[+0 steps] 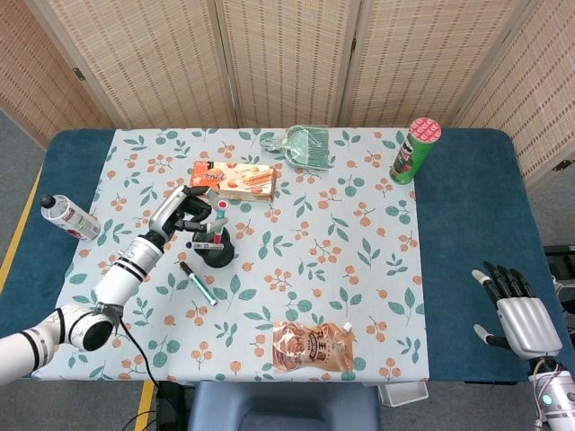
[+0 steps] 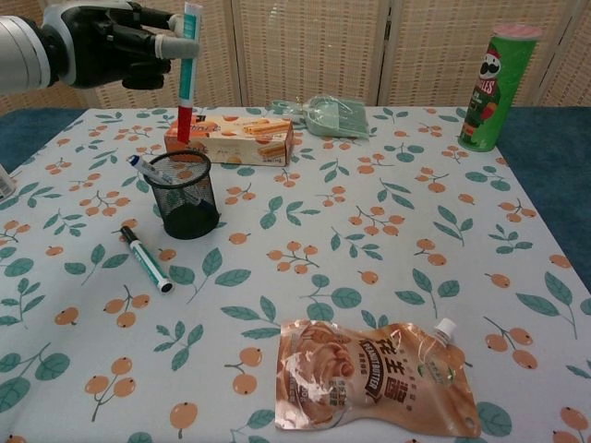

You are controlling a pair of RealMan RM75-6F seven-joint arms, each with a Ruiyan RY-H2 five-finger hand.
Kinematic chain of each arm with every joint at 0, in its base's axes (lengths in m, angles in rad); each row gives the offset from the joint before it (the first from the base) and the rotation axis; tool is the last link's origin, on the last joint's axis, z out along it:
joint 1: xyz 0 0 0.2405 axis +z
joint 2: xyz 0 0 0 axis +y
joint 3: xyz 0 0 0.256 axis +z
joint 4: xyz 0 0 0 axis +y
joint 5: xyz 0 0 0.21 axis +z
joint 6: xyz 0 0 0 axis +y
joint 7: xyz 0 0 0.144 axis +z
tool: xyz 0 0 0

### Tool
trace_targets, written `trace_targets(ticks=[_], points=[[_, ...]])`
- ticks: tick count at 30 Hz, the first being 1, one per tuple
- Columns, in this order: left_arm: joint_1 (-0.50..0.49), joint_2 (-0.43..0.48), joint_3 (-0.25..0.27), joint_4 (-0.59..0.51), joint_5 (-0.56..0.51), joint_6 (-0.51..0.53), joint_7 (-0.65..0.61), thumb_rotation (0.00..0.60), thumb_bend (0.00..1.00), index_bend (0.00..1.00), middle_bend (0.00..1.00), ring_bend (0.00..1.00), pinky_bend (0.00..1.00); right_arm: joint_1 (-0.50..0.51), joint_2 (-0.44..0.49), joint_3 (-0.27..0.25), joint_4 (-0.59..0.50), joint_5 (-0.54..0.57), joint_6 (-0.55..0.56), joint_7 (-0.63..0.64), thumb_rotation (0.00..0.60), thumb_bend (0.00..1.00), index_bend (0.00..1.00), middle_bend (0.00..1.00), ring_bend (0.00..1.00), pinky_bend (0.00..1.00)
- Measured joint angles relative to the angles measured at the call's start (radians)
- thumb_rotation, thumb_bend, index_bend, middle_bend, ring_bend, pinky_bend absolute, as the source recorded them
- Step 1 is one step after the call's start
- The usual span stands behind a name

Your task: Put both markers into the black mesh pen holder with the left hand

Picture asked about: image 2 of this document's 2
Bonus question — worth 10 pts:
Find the black cap marker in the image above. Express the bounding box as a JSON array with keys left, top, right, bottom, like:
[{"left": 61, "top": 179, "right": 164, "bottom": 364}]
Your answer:
[{"left": 119, "top": 225, "right": 175, "bottom": 294}]

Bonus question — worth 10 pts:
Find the woven folding screen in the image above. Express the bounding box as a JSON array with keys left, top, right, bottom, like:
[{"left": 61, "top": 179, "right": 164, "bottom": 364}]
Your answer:
[{"left": 0, "top": 0, "right": 591, "bottom": 117}]

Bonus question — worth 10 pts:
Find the blue marker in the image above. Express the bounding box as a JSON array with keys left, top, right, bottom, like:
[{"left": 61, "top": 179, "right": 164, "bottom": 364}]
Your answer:
[{"left": 127, "top": 154, "right": 208, "bottom": 210}]

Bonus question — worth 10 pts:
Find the red cap marker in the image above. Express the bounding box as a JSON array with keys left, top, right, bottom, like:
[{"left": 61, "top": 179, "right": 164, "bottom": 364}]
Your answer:
[{"left": 176, "top": 2, "right": 200, "bottom": 145}]

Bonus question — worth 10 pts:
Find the floral tablecloth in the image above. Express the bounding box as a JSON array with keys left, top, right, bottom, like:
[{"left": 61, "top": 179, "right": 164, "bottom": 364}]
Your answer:
[{"left": 0, "top": 106, "right": 591, "bottom": 443}]

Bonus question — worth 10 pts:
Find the peanut butter spout pouch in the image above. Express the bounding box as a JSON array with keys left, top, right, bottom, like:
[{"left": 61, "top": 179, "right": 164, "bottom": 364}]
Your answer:
[{"left": 274, "top": 317, "right": 482, "bottom": 437}]

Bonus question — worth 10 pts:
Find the orange biscuit box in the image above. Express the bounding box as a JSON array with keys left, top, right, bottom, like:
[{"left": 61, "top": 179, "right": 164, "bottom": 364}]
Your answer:
[{"left": 164, "top": 114, "right": 296, "bottom": 166}]

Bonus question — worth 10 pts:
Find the green Pringles can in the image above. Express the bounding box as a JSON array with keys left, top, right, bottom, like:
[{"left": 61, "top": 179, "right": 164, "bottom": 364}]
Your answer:
[{"left": 456, "top": 22, "right": 542, "bottom": 152}]

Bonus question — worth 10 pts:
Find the green plastic bag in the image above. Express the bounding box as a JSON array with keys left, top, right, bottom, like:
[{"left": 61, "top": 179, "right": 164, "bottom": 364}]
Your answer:
[{"left": 267, "top": 94, "right": 370, "bottom": 139}]

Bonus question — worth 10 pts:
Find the black mesh pen holder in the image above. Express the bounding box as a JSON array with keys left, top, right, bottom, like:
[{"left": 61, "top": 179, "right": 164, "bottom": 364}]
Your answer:
[{"left": 144, "top": 151, "right": 222, "bottom": 240}]

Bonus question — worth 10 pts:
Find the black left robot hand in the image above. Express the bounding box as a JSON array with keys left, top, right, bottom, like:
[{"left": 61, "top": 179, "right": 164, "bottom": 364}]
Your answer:
[{"left": 43, "top": 2, "right": 202, "bottom": 91}]

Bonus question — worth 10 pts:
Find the plastic bottle with black cap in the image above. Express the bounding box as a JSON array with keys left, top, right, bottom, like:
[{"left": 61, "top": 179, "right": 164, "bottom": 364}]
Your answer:
[{"left": 0, "top": 164, "right": 16, "bottom": 199}]

